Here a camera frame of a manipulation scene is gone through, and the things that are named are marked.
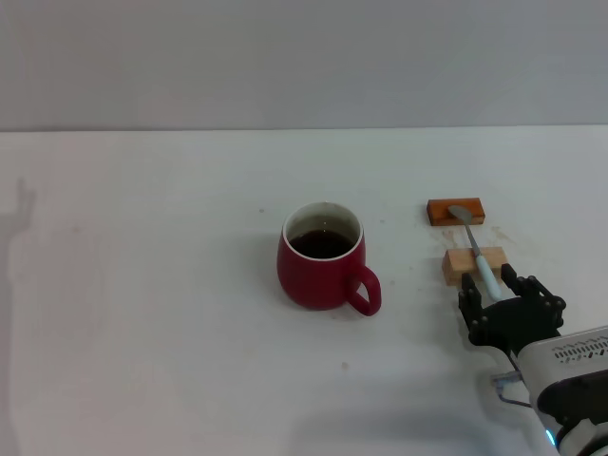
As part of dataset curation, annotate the dark brown wooden block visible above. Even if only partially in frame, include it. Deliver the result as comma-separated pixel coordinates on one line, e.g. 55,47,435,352
426,198,487,229

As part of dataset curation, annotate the grey cable with metal connectors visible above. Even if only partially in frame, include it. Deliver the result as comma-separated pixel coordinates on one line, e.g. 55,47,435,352
490,371,532,409

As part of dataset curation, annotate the blue-handled metal spoon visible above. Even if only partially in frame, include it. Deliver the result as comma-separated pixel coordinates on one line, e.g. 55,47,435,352
447,204,504,302

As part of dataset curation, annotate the light wooden arch block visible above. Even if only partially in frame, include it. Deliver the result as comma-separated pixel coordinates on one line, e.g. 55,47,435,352
442,246,510,288

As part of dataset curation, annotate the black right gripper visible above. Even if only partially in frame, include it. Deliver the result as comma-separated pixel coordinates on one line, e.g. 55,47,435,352
457,262,567,358

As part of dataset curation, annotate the red ceramic cup with coffee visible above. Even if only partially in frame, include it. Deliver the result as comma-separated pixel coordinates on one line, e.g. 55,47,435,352
276,201,383,318

